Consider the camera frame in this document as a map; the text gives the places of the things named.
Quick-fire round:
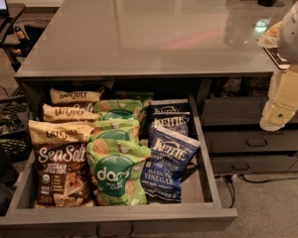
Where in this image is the closed grey drawer middle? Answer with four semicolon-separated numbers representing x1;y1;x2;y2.
205;130;298;154

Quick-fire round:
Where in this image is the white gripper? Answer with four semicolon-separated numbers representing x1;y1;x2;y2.
257;21;298;132

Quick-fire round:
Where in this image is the black power cable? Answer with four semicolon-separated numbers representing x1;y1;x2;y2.
222;172;298;209

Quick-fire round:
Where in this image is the middle green Dang chip bag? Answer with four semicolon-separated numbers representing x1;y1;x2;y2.
89;118;140;143

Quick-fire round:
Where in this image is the open grey top drawer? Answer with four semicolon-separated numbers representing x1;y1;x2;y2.
0;97;237;238

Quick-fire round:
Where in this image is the blue kettle chip bag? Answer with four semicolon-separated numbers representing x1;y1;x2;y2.
149;99;190;114
141;126;201;201
149;112;190;136

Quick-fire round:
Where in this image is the closed grey drawer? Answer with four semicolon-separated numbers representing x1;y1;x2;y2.
201;95;298;127
211;155;298;175
205;130;298;154

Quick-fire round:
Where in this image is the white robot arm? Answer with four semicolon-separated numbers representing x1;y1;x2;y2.
257;0;298;132

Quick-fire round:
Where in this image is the closed grey drawer upper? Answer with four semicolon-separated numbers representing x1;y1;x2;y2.
201;95;298;127

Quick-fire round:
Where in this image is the grey cabinet counter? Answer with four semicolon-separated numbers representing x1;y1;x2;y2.
16;0;293;80

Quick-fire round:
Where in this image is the rear green Dang chip bag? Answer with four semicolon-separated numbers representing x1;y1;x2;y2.
93;99;142;120

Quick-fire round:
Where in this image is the black white fiducial marker board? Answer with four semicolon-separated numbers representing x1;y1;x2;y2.
264;48;290;70

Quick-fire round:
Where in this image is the closed grey drawer lower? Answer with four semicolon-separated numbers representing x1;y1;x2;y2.
211;155;298;175

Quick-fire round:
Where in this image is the dark side desk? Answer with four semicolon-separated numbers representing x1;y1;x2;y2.
0;3;26;47

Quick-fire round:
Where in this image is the late july chip bag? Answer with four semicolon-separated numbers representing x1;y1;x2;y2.
28;120;94;208
50;88;101;104
43;104;99;122

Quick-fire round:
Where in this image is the middle Late July chip bag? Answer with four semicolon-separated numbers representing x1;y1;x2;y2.
43;104;99;122

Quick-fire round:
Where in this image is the front green Dang chip bag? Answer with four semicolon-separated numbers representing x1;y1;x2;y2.
86;139;151;206

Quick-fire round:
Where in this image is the green dang chip bag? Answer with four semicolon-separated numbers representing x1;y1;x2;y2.
89;118;140;143
86;139;151;206
93;99;142;120

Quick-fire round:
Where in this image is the rear Late July chip bag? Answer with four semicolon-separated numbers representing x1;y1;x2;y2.
50;88;101;104

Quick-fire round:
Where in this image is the front Late July chip bag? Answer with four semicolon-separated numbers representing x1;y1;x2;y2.
28;120;94;208

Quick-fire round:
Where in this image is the black wire crate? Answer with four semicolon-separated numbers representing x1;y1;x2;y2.
0;95;31;163

